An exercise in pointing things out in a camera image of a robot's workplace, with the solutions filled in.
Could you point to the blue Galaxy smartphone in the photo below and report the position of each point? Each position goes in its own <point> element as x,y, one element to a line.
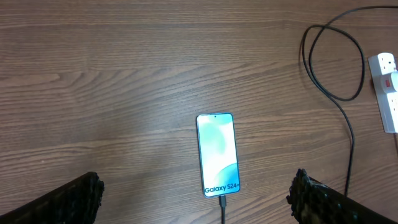
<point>218,154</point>

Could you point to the white power strip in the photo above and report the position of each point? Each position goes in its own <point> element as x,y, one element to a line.
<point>382,64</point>

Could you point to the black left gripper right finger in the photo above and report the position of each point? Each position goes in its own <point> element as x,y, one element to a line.
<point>313,202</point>

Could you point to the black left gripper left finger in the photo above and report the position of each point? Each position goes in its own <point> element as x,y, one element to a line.
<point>75,202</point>

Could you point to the white charger plug adapter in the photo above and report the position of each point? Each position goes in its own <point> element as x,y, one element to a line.
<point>389,82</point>

